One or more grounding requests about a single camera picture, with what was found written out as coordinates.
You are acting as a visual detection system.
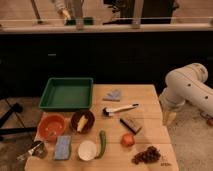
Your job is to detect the white black dish brush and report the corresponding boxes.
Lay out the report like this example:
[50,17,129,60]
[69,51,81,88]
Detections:
[103,104,138,117]

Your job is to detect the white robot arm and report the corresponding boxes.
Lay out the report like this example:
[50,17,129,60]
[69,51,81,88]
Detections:
[159,63,213,126]

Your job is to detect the green plastic tray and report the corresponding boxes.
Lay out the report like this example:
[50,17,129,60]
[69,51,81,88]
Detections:
[39,77,93,112]

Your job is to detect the black grey eraser block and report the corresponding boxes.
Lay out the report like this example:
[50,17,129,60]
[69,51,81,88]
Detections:
[120,117,142,134]

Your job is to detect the purple grape bunch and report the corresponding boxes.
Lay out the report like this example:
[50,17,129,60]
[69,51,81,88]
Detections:
[132,146,161,164]

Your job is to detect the red tomato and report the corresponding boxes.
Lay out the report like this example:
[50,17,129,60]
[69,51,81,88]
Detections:
[121,133,135,147]

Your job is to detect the grey blue folded cloth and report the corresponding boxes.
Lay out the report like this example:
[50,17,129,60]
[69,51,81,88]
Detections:
[103,89,121,101]

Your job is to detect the green cucumber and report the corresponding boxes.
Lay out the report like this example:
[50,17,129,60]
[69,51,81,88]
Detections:
[96,130,106,159]

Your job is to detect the yellow banana piece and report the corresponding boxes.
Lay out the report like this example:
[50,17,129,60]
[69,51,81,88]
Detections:
[77,116,88,132]

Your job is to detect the dark brown bowl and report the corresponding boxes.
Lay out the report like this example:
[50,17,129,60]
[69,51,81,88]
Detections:
[70,110,95,134]

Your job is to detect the white round lid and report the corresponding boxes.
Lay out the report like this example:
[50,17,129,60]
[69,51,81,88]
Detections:
[78,140,97,161]

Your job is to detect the blue sponge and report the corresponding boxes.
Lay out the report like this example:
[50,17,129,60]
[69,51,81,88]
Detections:
[54,135,71,160]

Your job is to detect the orange plastic bowl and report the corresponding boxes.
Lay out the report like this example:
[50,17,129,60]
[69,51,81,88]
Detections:
[37,114,66,142]

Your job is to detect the green box on shelf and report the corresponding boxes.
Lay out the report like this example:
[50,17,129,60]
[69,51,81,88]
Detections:
[65,17,94,26]

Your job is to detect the black tripod legs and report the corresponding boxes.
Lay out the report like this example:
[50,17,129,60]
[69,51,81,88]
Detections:
[0,103,37,136]

